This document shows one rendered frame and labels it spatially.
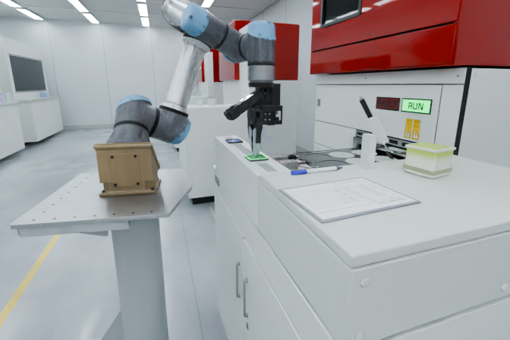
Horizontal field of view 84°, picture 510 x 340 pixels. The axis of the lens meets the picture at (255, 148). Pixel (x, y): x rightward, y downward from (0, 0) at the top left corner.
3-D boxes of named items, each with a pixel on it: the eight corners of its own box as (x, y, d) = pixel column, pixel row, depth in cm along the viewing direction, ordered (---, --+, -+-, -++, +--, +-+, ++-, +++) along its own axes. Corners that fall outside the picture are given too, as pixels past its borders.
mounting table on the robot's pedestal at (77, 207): (17, 270, 75) (7, 225, 72) (85, 203, 117) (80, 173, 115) (190, 253, 82) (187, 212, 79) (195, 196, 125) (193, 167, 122)
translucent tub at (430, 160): (420, 167, 72) (424, 141, 70) (451, 175, 65) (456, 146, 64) (401, 171, 68) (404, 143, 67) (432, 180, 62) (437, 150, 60)
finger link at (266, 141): (275, 158, 81) (275, 126, 79) (255, 160, 79) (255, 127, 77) (271, 155, 83) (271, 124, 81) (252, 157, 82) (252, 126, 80)
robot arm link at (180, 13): (161, -18, 104) (200, -6, 68) (187, 0, 111) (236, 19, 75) (148, 12, 107) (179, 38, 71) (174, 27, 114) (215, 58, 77)
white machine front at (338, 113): (316, 146, 165) (320, 75, 156) (451, 197, 90) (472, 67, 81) (312, 146, 164) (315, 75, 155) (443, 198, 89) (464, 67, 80)
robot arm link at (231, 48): (215, 26, 83) (235, 19, 75) (244, 45, 90) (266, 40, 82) (206, 51, 83) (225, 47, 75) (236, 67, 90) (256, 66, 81)
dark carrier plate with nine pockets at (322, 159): (366, 149, 123) (366, 148, 123) (438, 171, 92) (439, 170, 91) (295, 155, 113) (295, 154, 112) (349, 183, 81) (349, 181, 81)
